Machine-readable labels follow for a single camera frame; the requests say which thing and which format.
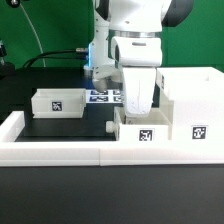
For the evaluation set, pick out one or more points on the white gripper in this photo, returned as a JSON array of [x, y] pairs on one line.
[[138, 60]]

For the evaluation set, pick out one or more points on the white front drawer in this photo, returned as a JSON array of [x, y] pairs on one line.
[[154, 127]]

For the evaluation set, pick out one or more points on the white drawer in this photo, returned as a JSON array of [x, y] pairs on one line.
[[154, 127], [59, 103]]

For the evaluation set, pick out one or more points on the white drawer cabinet box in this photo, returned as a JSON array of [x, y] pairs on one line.
[[192, 103]]

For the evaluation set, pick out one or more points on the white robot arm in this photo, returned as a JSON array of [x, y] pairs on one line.
[[131, 19]]

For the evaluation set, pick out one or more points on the white rear drawer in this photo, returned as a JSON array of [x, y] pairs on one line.
[[59, 103]]

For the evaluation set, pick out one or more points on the marker tag sheet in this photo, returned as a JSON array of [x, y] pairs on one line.
[[107, 96]]

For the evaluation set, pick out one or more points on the white U-shaped border frame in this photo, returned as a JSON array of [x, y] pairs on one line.
[[15, 153]]

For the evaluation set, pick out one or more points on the black camera stand left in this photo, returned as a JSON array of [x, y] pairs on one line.
[[7, 69]]

